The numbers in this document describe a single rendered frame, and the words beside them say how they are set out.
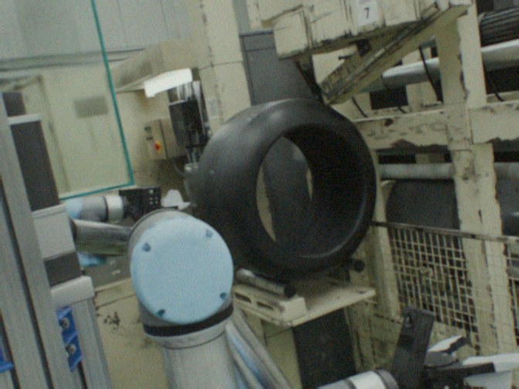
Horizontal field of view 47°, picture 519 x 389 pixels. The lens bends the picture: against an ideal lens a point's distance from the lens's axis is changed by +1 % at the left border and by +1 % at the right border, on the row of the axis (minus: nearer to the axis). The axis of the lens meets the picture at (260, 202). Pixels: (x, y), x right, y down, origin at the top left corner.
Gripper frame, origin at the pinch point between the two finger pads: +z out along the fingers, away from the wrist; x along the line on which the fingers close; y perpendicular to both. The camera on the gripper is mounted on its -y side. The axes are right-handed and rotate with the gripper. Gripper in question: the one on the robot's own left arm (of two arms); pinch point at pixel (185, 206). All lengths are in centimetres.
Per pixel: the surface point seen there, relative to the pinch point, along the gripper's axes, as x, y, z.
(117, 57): 994, 186, 273
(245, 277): 14.5, -29.4, 25.8
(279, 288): -9.0, -28.6, 25.8
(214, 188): -3.0, 4.8, 8.6
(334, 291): -2, -36, 52
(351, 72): -1, 40, 65
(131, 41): 1004, 219, 307
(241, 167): -11.5, 11.1, 14.0
